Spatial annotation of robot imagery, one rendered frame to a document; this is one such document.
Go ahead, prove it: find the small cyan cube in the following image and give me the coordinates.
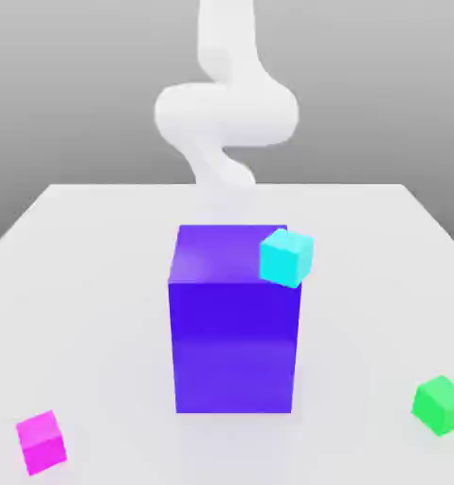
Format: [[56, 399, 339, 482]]
[[259, 227, 316, 290]]

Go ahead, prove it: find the small green cube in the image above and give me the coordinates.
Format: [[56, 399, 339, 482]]
[[410, 374, 454, 438]]

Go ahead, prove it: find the small magenta cube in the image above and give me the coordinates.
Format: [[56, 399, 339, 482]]
[[14, 409, 69, 477]]

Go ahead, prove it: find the large purple box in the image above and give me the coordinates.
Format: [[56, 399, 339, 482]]
[[167, 224, 302, 415]]

